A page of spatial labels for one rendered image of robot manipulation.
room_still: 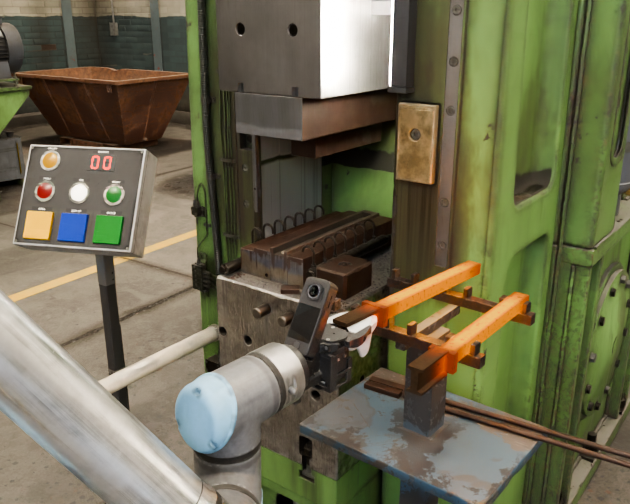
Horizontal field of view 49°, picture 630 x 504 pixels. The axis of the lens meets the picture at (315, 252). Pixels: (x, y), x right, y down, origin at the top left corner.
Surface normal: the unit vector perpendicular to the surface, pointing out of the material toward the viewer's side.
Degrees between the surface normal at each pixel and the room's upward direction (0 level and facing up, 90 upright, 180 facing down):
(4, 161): 90
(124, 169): 60
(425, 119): 90
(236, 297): 90
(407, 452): 0
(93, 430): 70
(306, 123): 90
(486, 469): 0
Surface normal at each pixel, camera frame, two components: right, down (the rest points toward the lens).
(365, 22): 0.80, 0.20
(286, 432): -0.60, 0.26
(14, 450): 0.00, -0.94
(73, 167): -0.18, -0.19
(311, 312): -0.50, -0.28
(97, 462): 0.22, 0.22
